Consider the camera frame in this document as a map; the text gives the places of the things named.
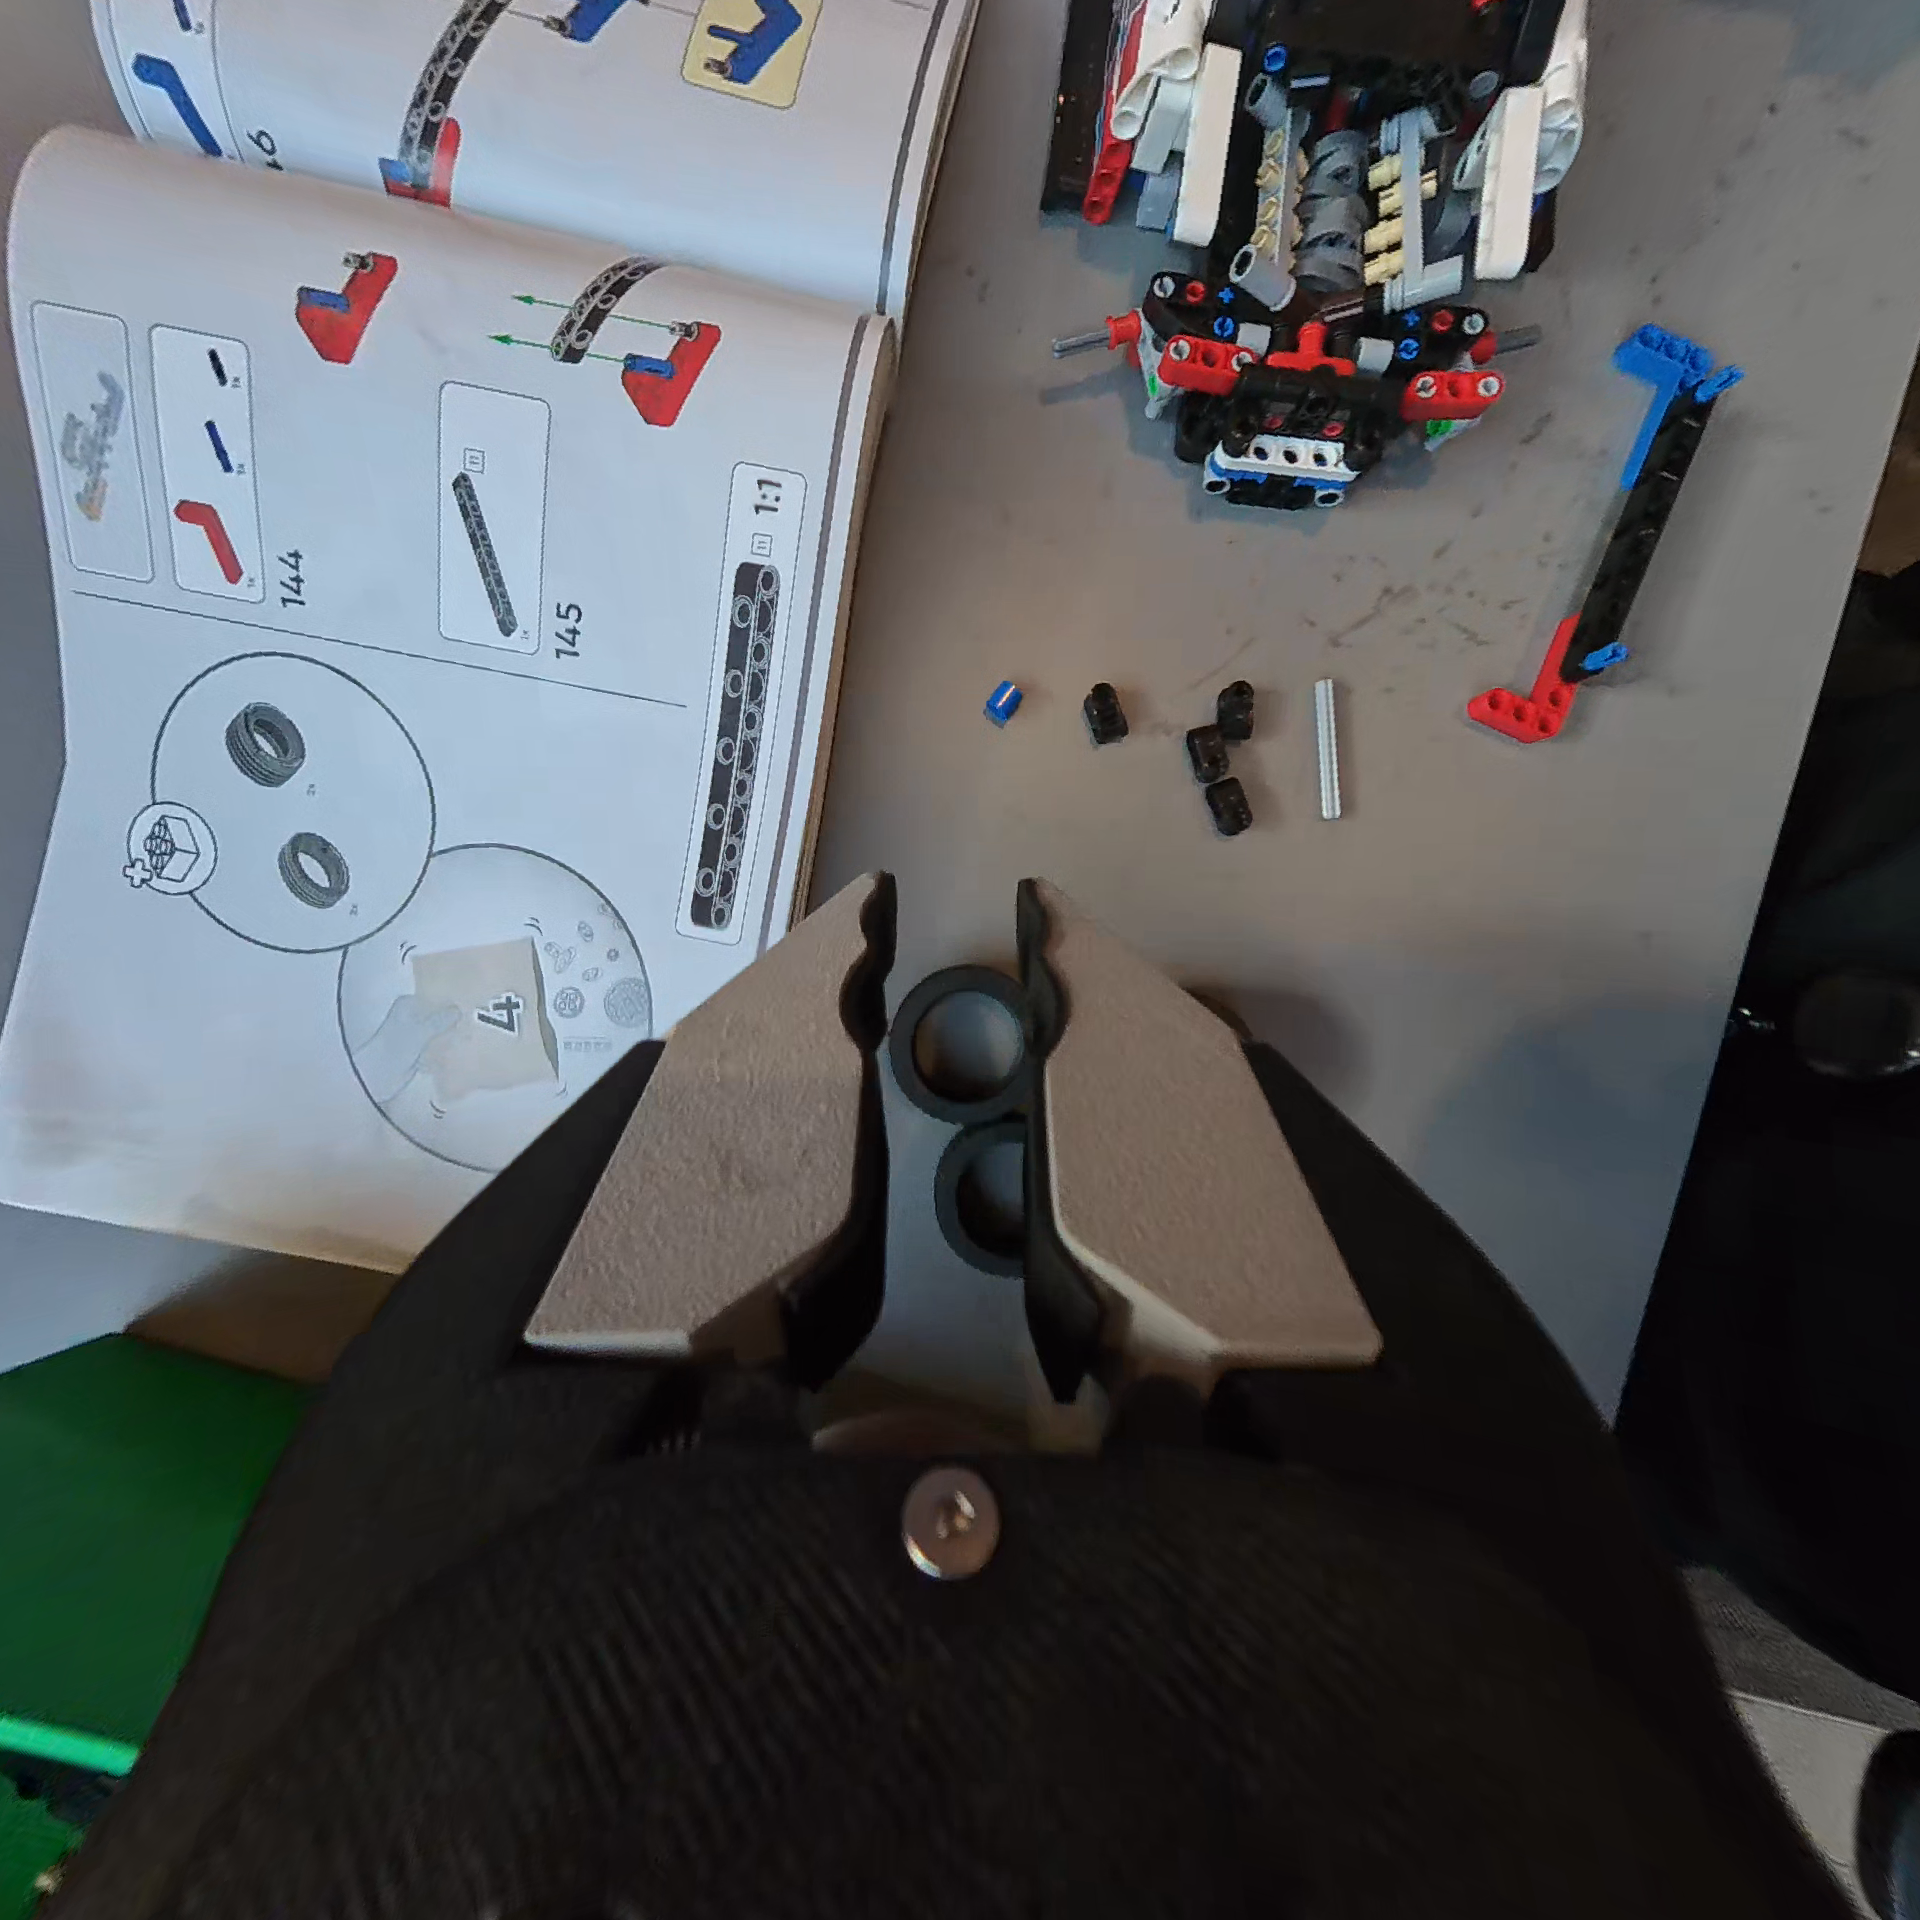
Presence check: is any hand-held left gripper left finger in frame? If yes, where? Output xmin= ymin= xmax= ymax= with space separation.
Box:
xmin=521 ymin=870 xmax=904 ymax=1394

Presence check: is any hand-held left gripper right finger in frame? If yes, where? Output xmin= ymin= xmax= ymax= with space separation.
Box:
xmin=1015 ymin=878 xmax=1386 ymax=1409

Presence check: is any red angled brick beam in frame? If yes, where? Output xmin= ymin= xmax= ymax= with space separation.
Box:
xmin=1468 ymin=614 xmax=1593 ymax=748

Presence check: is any green plastic bin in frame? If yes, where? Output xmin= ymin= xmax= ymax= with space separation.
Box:
xmin=0 ymin=1327 xmax=325 ymax=1920

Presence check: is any long black brick beam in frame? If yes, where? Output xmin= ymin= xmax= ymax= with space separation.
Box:
xmin=1552 ymin=393 xmax=1719 ymax=683

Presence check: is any blue angled brick beam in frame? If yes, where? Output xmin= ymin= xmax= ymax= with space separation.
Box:
xmin=1612 ymin=322 xmax=1746 ymax=495

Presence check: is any toy brick race car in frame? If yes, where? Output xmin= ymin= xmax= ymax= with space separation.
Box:
xmin=1042 ymin=0 xmax=1596 ymax=514

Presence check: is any black rubber toy tyre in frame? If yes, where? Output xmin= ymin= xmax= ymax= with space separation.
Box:
xmin=933 ymin=1118 xmax=1039 ymax=1281
xmin=887 ymin=965 xmax=1039 ymax=1124

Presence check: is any open building instruction booklet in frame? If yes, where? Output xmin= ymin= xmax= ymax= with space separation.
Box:
xmin=0 ymin=0 xmax=985 ymax=1277

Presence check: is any person's black jacket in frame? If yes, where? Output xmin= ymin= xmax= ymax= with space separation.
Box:
xmin=1612 ymin=556 xmax=1920 ymax=1697

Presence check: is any round black badge reel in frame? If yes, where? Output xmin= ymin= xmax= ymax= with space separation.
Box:
xmin=1793 ymin=966 xmax=1920 ymax=1079

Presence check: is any grey chair seat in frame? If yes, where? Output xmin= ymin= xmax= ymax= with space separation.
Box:
xmin=1680 ymin=1569 xmax=1920 ymax=1920

